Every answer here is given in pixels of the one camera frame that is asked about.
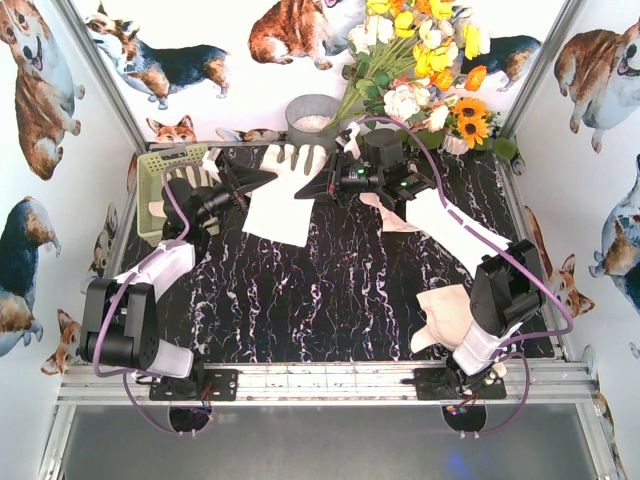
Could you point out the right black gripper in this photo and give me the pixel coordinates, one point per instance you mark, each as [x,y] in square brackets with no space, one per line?
[333,177]

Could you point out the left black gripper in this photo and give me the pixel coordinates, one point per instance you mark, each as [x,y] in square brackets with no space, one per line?
[232,183]

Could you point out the work glove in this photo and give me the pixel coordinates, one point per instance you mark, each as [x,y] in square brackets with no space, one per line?
[294,166]
[448,318]
[194,174]
[391,222]
[279,218]

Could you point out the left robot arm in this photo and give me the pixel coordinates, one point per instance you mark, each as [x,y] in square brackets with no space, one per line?
[120,333]

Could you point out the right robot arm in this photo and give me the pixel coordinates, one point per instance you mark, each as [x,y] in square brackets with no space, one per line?
[505,293]

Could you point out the green plastic storage basket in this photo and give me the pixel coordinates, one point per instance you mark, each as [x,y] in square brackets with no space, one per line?
[150,170]

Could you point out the grey metal bucket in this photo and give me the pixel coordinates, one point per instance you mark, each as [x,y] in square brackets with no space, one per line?
[309,120]

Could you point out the artificial flower bouquet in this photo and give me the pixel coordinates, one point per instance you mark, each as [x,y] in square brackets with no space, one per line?
[406,56]

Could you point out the small sunflower pot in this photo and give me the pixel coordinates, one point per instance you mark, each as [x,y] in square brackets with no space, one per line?
[470,125]

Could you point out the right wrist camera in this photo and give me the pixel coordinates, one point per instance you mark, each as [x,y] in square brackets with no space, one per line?
[347,140]

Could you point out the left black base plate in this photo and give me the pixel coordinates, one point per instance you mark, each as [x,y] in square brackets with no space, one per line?
[210,384]

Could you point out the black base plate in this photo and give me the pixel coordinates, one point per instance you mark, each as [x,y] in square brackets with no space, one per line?
[443,383]
[210,384]

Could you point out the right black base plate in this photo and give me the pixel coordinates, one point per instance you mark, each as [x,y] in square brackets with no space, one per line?
[443,383]

